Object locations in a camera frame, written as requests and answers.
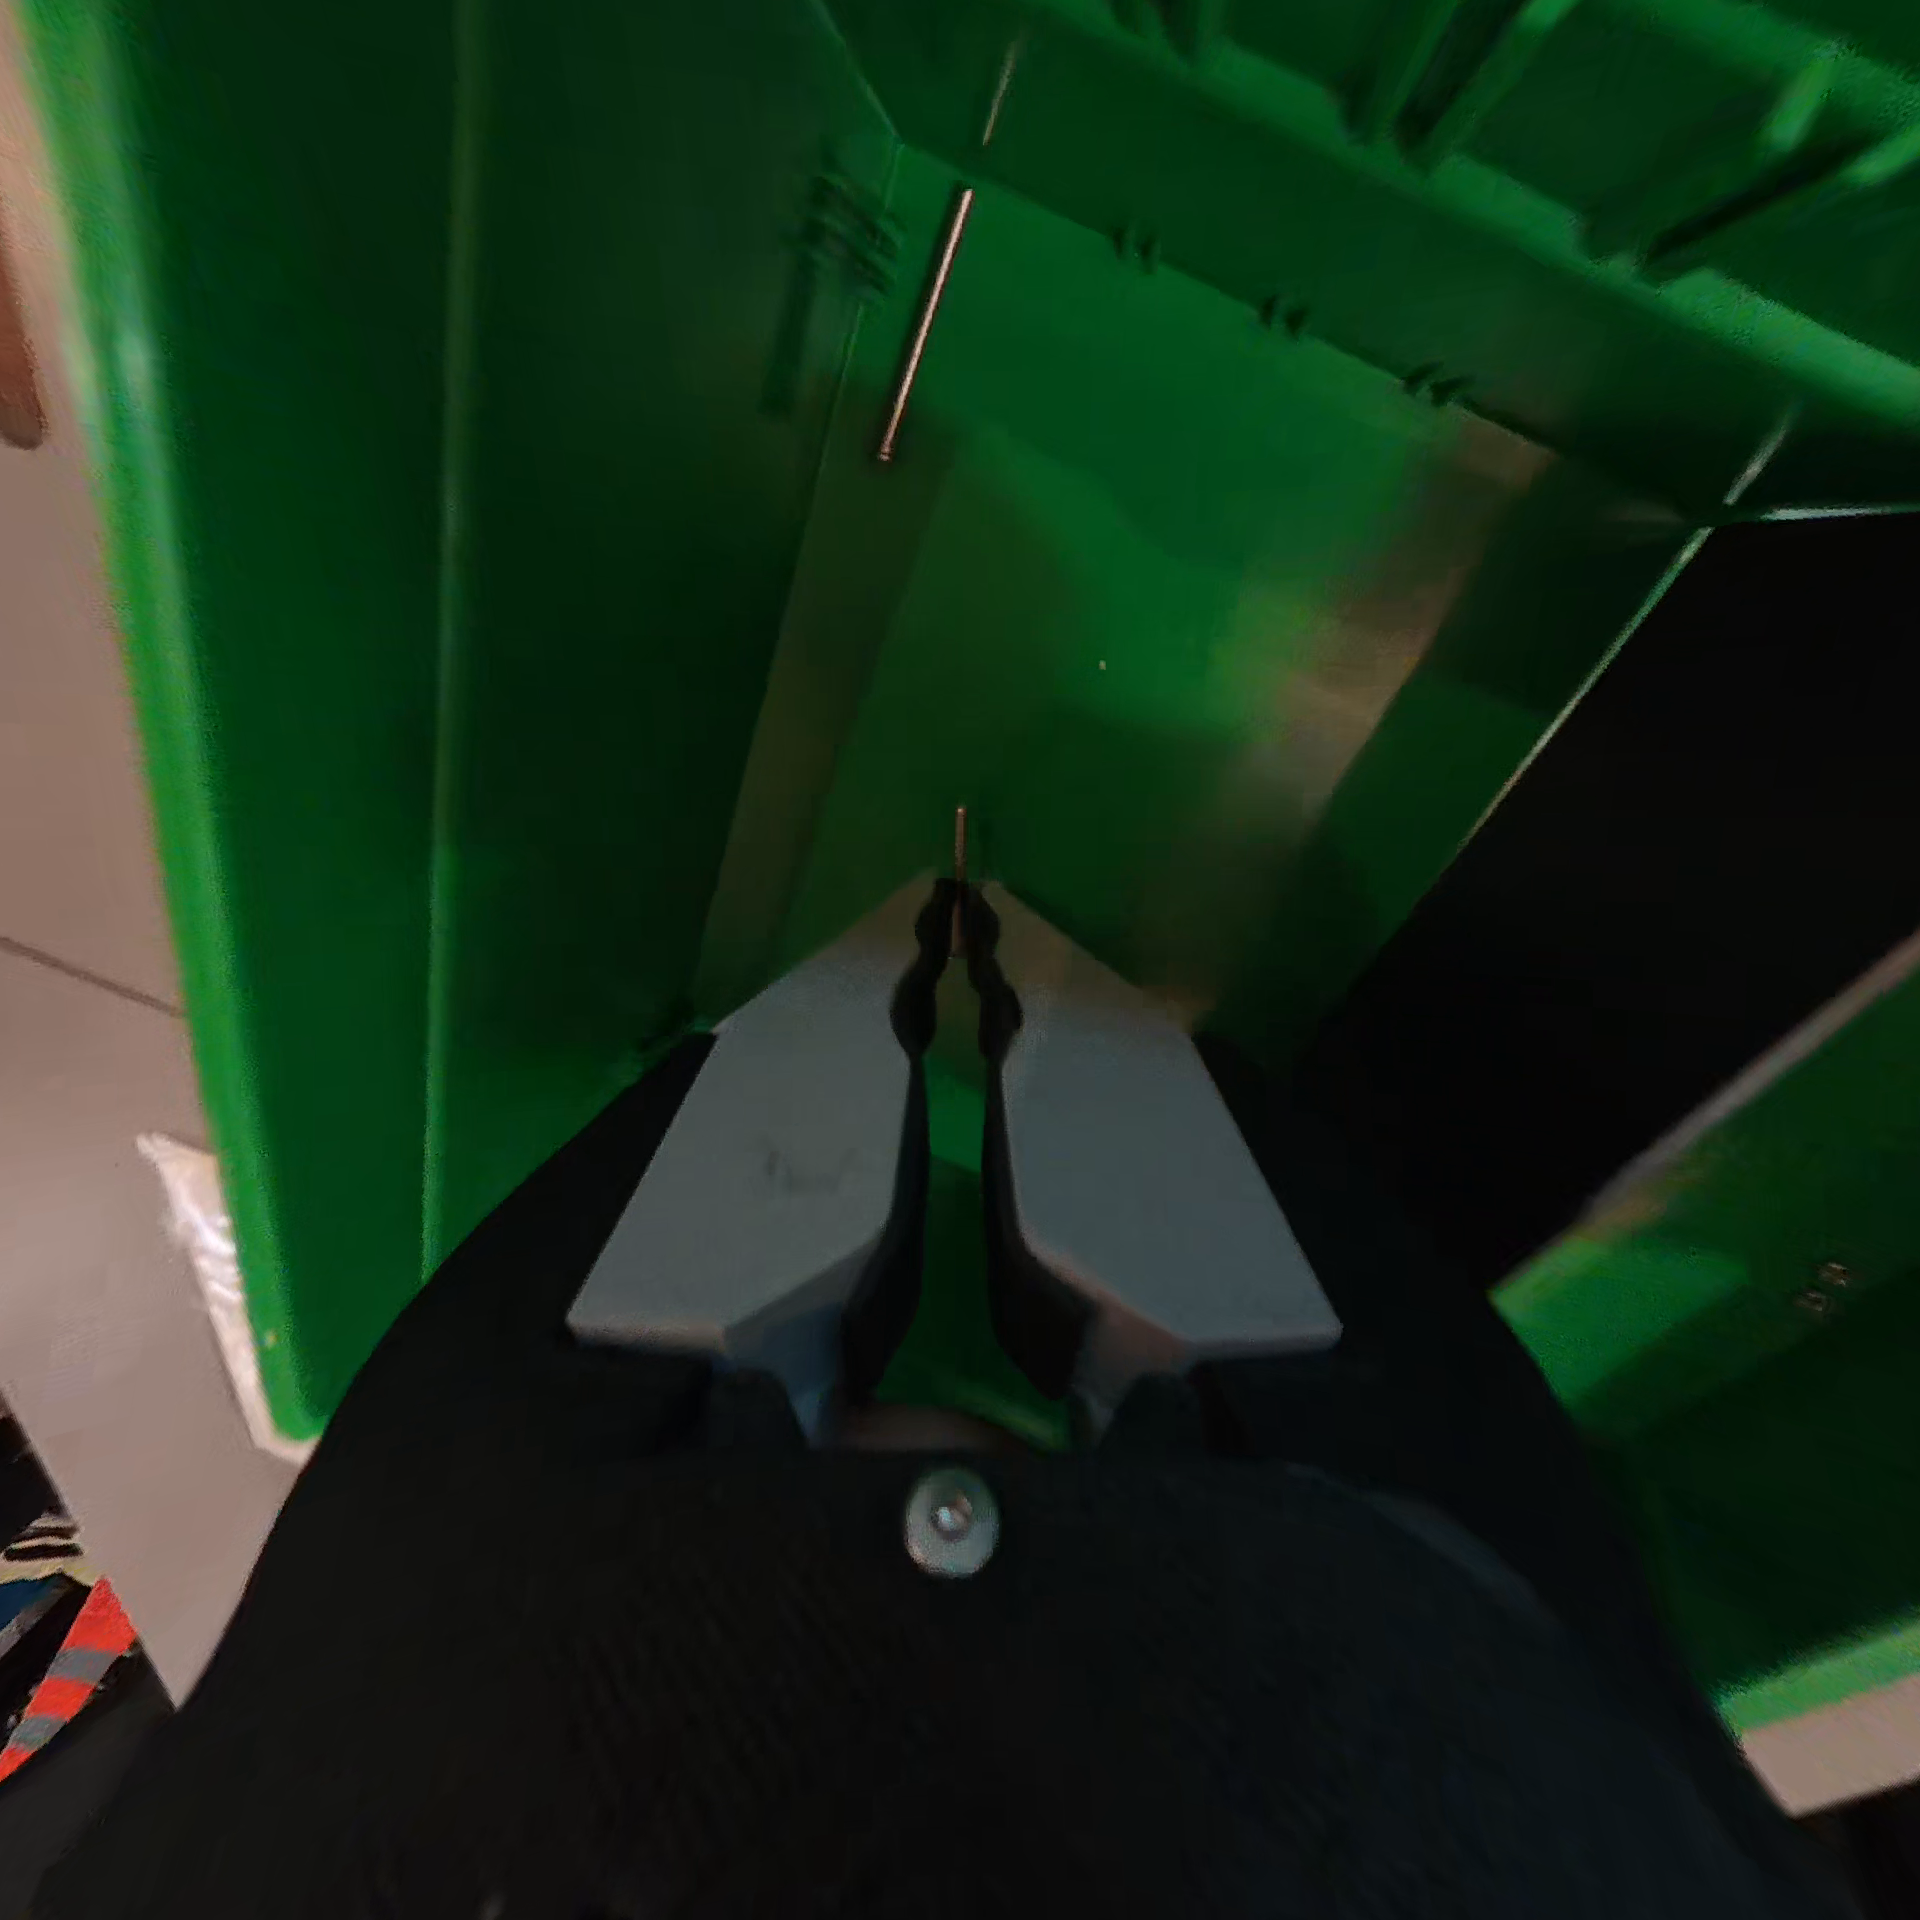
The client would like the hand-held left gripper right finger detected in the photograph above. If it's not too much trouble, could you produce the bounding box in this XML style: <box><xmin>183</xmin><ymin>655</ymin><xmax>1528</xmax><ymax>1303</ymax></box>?
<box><xmin>960</xmin><ymin>875</ymin><xmax>1343</xmax><ymax>1446</ymax></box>

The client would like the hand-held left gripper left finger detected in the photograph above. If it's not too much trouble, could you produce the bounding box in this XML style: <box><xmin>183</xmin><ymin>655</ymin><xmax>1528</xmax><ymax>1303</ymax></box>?
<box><xmin>567</xmin><ymin>875</ymin><xmax>952</xmax><ymax>1443</ymax></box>

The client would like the green plastic bin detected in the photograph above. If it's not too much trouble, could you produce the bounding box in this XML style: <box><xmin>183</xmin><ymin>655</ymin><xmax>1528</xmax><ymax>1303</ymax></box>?
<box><xmin>16</xmin><ymin>0</ymin><xmax>1920</xmax><ymax>1743</ymax></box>

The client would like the white crinkled plastic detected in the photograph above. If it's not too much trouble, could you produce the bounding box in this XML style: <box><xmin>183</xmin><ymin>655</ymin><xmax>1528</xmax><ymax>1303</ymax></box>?
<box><xmin>135</xmin><ymin>1131</ymin><xmax>294</xmax><ymax>1465</ymax></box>

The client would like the black bin divider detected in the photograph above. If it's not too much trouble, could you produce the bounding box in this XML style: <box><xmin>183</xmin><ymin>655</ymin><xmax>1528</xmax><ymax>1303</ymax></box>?
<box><xmin>1290</xmin><ymin>511</ymin><xmax>1920</xmax><ymax>1291</ymax></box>

